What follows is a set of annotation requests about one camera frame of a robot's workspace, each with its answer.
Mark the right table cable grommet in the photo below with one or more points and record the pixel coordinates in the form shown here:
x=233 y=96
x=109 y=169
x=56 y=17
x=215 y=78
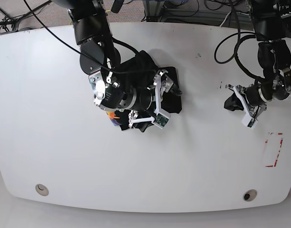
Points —
x=250 y=195

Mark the red tape rectangle marking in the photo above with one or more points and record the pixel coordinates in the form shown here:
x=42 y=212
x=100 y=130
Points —
x=272 y=150

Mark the table cable grommet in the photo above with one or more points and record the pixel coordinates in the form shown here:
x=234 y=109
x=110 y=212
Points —
x=42 y=190
x=250 y=195

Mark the left table cable grommet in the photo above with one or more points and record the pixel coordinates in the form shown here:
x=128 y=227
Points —
x=42 y=190

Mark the black printed T-shirt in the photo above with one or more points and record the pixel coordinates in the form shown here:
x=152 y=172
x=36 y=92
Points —
x=141 y=65

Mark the aluminium frame base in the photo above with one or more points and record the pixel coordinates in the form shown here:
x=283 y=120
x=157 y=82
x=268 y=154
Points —
x=153 y=10

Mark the black tripod stand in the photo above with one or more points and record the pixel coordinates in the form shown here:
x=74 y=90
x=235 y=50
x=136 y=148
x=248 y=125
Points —
x=10 y=23

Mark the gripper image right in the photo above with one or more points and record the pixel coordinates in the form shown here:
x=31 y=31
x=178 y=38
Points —
x=254 y=98

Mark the black cylinder on floor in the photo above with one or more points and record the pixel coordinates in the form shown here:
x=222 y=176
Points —
x=117 y=5

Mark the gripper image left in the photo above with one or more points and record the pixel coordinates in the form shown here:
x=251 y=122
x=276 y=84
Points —
x=135 y=103

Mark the black cable loop floor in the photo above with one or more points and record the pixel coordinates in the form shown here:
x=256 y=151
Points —
x=236 y=47

